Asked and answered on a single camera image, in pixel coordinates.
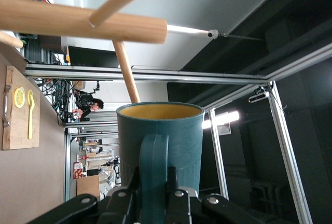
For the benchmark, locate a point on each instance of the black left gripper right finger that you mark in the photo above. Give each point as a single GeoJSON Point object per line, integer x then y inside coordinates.
{"type": "Point", "coordinates": [181, 208]}

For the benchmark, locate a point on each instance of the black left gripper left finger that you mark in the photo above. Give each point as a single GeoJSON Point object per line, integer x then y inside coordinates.
{"type": "Point", "coordinates": [116, 208]}

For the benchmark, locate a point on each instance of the teal mug yellow inside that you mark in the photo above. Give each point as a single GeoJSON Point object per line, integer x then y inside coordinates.
{"type": "Point", "coordinates": [176, 141]}

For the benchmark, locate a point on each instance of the wooden mug rack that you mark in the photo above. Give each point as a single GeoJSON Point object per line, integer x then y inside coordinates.
{"type": "Point", "coordinates": [77, 21]}

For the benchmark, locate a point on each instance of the cardboard box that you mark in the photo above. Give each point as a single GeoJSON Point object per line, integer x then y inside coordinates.
{"type": "Point", "coordinates": [88, 186]}

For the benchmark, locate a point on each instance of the red printed box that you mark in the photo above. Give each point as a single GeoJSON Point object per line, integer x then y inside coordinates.
{"type": "Point", "coordinates": [77, 170]}

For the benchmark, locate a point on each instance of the brown table cover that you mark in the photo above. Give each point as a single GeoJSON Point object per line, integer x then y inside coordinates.
{"type": "Point", "coordinates": [31, 182]}

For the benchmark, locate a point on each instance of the bright strip light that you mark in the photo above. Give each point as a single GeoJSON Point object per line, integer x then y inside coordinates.
{"type": "Point", "coordinates": [223, 119]}

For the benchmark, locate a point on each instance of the person in dark clothes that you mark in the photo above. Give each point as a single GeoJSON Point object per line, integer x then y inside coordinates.
{"type": "Point", "coordinates": [90, 104]}

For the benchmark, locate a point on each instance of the yellow plastic fork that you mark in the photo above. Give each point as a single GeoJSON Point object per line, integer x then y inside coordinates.
{"type": "Point", "coordinates": [30, 125]}

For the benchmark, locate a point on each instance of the wooden cutting board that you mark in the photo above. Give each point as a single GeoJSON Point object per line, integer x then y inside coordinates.
{"type": "Point", "coordinates": [18, 130]}

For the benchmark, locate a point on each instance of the black monitor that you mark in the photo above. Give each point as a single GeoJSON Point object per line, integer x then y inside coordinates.
{"type": "Point", "coordinates": [93, 56]}

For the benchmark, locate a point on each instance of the aluminium cell frame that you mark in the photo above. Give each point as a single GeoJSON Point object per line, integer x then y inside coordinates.
{"type": "Point", "coordinates": [181, 75]}

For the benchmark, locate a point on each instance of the small black bar camera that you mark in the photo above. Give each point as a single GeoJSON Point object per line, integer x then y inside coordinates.
{"type": "Point", "coordinates": [259, 95]}

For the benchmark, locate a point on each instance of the white security camera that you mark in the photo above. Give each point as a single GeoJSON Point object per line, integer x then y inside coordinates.
{"type": "Point", "coordinates": [213, 34]}

